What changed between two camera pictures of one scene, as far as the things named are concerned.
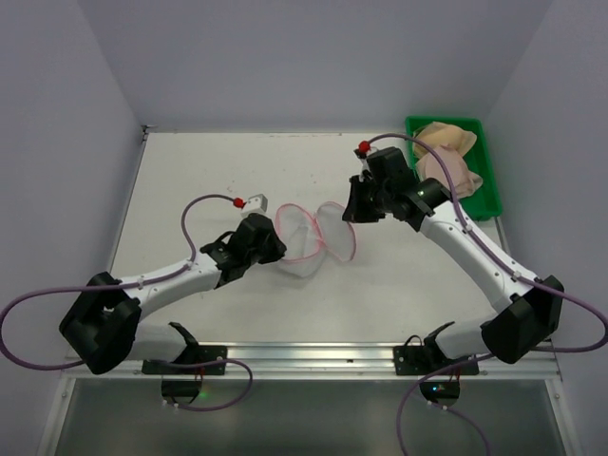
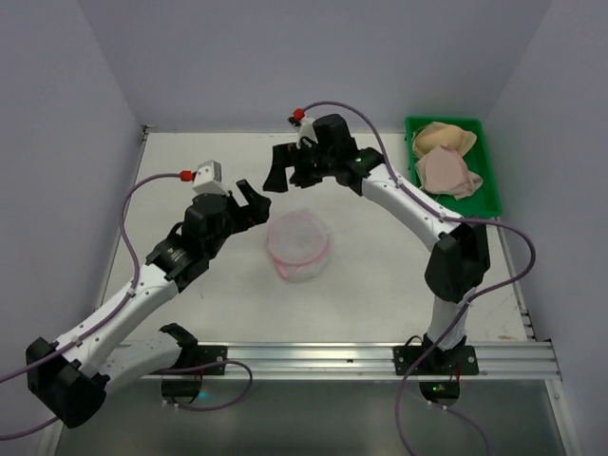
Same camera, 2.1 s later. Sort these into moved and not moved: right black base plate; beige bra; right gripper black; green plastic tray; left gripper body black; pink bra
Moved: right gripper black; left gripper body black
Not moved: green plastic tray; right black base plate; beige bra; pink bra
